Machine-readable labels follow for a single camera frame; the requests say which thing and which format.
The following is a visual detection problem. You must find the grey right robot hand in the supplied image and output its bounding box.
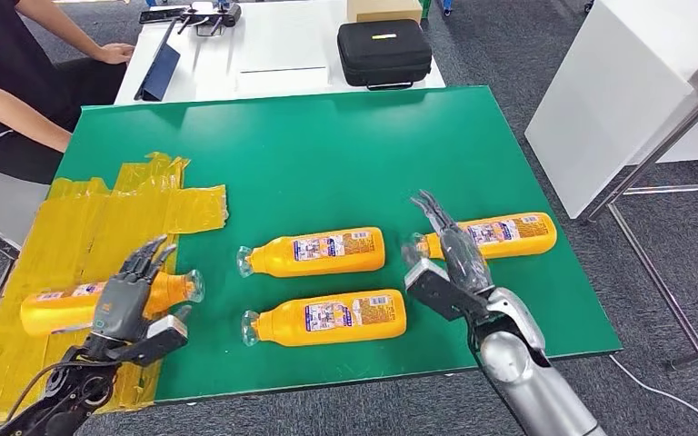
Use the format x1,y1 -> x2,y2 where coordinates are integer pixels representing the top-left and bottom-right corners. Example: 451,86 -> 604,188
410,190 -> 496,297

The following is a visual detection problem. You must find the black phone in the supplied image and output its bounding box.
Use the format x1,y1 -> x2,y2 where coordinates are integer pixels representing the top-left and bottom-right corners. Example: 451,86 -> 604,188
138,6 -> 189,26

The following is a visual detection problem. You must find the person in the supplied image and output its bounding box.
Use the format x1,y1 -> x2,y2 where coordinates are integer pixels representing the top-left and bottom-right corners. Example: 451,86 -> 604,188
0,0 -> 136,184

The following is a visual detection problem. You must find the black carrying case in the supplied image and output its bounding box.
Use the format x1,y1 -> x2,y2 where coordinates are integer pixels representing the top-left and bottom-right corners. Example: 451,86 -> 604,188
335,19 -> 434,92

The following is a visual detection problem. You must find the black remote controller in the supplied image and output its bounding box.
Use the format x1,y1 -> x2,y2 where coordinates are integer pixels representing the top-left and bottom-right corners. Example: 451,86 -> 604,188
178,1 -> 243,38

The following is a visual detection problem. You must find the orange detergent bottle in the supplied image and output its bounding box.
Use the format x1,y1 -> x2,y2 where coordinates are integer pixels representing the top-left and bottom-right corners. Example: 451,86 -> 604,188
409,212 -> 559,262
20,269 -> 205,337
241,289 -> 409,349
235,226 -> 387,279

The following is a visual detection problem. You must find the white table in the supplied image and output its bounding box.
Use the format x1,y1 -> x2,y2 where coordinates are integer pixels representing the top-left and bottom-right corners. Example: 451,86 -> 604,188
114,0 -> 446,107

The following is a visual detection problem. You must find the cardboard box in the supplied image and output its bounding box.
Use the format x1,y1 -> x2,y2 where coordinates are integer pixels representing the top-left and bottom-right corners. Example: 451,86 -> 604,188
346,0 -> 424,25

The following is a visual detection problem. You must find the white floor cable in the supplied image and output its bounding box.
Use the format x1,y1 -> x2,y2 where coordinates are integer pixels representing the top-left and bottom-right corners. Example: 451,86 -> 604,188
607,353 -> 698,423

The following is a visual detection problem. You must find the white flat sheet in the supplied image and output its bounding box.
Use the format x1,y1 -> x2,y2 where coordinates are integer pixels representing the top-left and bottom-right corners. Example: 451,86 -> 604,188
234,64 -> 331,97

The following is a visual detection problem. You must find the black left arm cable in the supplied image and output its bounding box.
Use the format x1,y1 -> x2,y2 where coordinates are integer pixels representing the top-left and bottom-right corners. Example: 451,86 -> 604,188
4,359 -> 118,425

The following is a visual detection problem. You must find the yellow taped plastic sheet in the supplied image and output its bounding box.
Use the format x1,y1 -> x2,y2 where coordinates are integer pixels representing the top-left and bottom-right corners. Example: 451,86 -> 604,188
0,152 -> 230,429

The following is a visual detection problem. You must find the person's left hand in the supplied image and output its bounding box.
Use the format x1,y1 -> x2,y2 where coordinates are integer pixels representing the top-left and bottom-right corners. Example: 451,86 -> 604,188
96,43 -> 136,66

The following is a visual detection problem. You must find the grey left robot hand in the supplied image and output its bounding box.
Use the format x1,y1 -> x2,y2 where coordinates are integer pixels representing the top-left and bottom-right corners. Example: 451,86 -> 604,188
91,234 -> 178,345

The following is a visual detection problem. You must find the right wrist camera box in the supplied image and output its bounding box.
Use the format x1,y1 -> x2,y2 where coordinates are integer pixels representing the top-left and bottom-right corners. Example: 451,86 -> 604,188
403,260 -> 490,323

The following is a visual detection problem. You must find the white panel desk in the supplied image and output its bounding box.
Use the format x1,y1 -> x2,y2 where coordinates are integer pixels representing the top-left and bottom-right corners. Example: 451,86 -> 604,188
524,0 -> 698,220

